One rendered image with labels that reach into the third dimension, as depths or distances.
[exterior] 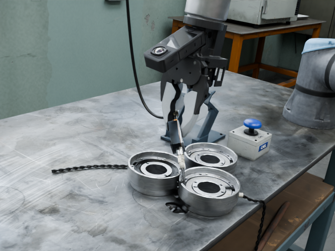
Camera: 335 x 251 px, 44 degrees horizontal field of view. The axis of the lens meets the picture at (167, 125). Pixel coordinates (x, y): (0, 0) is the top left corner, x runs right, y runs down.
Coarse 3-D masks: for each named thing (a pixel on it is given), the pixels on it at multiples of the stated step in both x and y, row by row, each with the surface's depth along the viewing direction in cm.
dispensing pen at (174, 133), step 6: (174, 114) 77; (168, 126) 75; (174, 126) 74; (174, 132) 74; (174, 138) 73; (174, 144) 73; (180, 144) 73; (174, 150) 75; (180, 150) 74; (180, 156) 73; (180, 162) 73; (180, 168) 72
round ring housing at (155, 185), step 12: (132, 156) 76; (144, 156) 79; (156, 156) 80; (168, 156) 79; (132, 168) 72; (144, 168) 75; (156, 168) 78; (168, 168) 76; (132, 180) 72; (144, 180) 71; (156, 180) 70; (168, 180) 71; (144, 192) 72; (156, 192) 72; (168, 192) 73
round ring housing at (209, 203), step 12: (192, 168) 74; (204, 168) 75; (216, 168) 75; (204, 180) 73; (228, 180) 74; (180, 192) 69; (192, 192) 67; (204, 192) 69; (216, 192) 73; (192, 204) 67; (204, 204) 67; (216, 204) 66; (228, 204) 67; (216, 216) 68
